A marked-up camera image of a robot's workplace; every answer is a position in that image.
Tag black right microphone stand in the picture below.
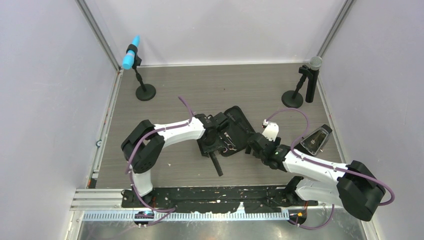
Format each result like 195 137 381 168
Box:
281 65 312 109

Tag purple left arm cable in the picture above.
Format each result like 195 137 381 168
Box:
124 96 196 227

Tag black zip tool case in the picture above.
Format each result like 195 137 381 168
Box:
218 105 256 157

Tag black silver microphone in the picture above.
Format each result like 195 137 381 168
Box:
305 56 323 103

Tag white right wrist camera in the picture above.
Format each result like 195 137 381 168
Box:
262 119 279 142

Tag black hair comb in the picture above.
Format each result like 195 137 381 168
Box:
209 152 223 177

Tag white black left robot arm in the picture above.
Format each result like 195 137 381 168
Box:
120 112 228 207

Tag black left microphone stand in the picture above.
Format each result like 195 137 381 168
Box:
132 56 157 102

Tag aluminium frame rail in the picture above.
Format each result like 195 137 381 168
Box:
69 185 373 222

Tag black mounting base plate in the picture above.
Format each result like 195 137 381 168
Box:
120 185 318 214

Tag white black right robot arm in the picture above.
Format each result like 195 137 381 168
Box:
247 133 386 222

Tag silver thinning scissors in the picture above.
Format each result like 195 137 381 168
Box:
222 131 238 154

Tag black microphone stand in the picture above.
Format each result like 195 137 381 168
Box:
132 56 157 102
281 65 312 109

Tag clear black box device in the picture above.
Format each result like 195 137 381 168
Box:
296 124 333 156

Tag blue microphone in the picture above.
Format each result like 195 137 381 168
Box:
122 35 141 70

